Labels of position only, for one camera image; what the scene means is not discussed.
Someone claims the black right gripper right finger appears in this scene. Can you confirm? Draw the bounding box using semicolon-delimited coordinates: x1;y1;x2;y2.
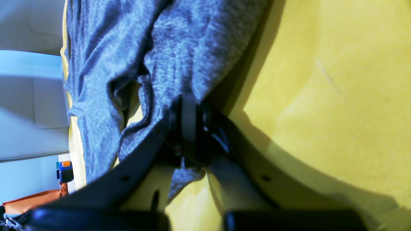
201;104;410;231

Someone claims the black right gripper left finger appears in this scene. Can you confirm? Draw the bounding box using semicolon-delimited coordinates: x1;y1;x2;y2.
22;93;199;231

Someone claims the grey long-sleeve shirt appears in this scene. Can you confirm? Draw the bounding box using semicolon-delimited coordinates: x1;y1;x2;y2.
65;0;268;184

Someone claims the blue black tape measure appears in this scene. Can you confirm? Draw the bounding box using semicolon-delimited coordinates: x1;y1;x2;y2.
56;160;74;184

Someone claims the yellow table cloth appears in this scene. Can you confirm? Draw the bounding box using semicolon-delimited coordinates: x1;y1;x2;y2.
61;0;411;231

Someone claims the white cardboard box right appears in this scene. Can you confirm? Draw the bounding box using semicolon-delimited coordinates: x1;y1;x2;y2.
0;0;69;162

